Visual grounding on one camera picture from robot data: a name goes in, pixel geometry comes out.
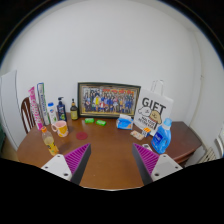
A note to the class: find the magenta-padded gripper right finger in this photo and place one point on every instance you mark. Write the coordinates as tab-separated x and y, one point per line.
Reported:
147	160

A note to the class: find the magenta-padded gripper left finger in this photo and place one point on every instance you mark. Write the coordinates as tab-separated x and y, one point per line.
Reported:
76	160

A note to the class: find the orange juice bottle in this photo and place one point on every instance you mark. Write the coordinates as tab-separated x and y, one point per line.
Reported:
50	142

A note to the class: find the small white remote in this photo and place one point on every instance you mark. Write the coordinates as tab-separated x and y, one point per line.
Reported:
147	147

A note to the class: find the flat round red coaster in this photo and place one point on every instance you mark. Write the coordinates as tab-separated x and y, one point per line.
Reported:
81	135

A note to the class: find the blue detergent bottle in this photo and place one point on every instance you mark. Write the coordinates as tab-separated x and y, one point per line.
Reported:
161	138

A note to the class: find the small beige snack packet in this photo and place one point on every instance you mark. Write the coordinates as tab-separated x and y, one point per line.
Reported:
137	135

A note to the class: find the small orange and white box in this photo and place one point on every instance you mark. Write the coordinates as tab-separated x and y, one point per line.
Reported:
146	131

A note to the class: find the pink mug with orange print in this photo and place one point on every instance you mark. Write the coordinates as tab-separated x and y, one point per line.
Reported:
62	129

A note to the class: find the small green packet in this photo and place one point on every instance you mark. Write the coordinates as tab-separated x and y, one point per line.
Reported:
89	120
101	122

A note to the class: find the blue tissue pack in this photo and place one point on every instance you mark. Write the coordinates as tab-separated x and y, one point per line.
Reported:
124	123

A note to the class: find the brown yellow-labelled pump bottle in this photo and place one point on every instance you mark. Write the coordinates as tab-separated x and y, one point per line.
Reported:
74	112

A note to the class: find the white paper gift bag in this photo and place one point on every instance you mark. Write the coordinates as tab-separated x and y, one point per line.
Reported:
151	111

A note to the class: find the dark blue pump bottle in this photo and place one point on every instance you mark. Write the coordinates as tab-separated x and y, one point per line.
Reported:
61	111

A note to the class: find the white blue-capped lotion bottle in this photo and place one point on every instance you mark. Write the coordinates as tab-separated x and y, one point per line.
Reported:
52	114

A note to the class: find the white radiator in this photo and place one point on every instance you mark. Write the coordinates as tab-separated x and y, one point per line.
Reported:
210	155

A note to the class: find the brown wooden chair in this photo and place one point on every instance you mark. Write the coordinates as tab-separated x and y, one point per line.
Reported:
26	115

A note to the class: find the framed group picture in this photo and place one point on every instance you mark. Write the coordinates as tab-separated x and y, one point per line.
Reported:
108	100

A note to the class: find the white flat panel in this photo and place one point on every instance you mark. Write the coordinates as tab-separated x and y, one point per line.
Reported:
8	106

